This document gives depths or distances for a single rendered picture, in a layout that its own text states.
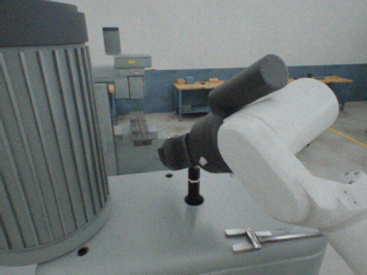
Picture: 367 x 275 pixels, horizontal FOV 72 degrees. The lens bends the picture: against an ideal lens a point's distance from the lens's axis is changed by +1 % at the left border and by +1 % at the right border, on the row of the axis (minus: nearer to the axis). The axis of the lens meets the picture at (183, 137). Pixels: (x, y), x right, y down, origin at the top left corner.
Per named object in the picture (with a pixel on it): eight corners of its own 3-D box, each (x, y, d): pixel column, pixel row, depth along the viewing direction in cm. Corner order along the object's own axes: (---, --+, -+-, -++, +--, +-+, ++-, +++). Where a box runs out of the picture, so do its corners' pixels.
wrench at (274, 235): (363, 217, 43) (365, 213, 42) (385, 234, 39) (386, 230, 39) (224, 233, 39) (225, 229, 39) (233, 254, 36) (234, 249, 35)
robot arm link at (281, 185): (259, 109, 31) (339, 200, 28) (206, 142, 27) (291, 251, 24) (291, 74, 25) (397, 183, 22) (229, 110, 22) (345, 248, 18)
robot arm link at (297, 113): (274, 147, 36) (355, 133, 26) (221, 186, 32) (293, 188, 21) (238, 77, 36) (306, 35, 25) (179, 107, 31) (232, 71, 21)
